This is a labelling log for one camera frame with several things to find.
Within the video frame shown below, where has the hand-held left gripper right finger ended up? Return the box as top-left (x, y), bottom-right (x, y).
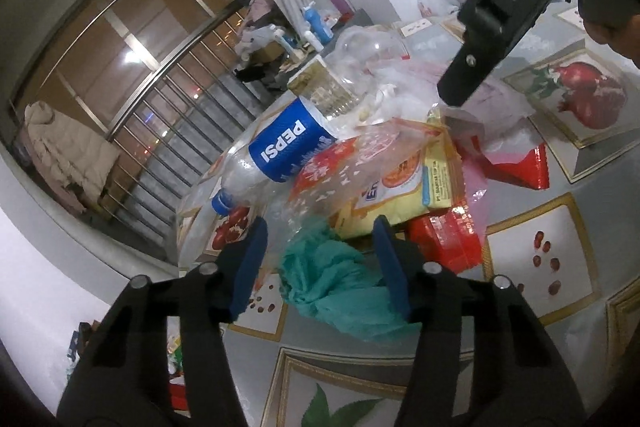
top-left (372, 215), bottom-right (587, 427)

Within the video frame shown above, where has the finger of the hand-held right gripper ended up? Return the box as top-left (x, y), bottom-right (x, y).
top-left (436, 0), bottom-right (589, 106)

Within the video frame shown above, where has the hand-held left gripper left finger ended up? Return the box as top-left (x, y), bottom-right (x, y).
top-left (57, 217), bottom-right (269, 427)

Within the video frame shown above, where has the teal cloth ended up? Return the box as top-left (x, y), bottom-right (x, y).
top-left (279, 226), bottom-right (422, 344)

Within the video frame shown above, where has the blue-label clear plastic bottle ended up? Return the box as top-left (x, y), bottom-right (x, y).
top-left (211, 96), bottom-right (342, 214)

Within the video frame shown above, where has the person's right hand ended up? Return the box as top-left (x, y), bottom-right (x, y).
top-left (586, 18), bottom-right (640, 60)

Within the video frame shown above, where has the small red foil packet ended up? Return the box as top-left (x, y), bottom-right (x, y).
top-left (406, 206), bottom-right (485, 274)

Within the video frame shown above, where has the yellow snack packet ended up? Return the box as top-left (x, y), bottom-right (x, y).
top-left (332, 117), bottom-right (467, 240)

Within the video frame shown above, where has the red-print clear plastic bag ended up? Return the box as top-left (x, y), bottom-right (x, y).
top-left (272, 117), bottom-right (437, 250)

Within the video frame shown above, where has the clear crumpled plastic container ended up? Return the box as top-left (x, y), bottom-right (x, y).
top-left (326, 26), bottom-right (412, 80)

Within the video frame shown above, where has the large red foil wrapper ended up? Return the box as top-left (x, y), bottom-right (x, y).
top-left (462, 139), bottom-right (551, 192)

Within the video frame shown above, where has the blue detergent bottle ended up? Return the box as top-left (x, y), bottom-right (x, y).
top-left (301, 3), bottom-right (335, 46)

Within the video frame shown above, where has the black cloth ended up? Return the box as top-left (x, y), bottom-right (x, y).
top-left (234, 63), bottom-right (282, 88)

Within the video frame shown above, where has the gold tissue box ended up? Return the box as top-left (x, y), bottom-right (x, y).
top-left (286, 56), bottom-right (351, 118)

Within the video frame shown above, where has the metal railing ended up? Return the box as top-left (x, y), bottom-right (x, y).
top-left (100, 2), bottom-right (301, 253)

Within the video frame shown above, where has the brown cardboard box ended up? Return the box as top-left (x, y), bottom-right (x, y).
top-left (249, 41), bottom-right (287, 68)

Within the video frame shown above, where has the beige coat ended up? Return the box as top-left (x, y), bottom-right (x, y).
top-left (24, 101), bottom-right (122, 217)

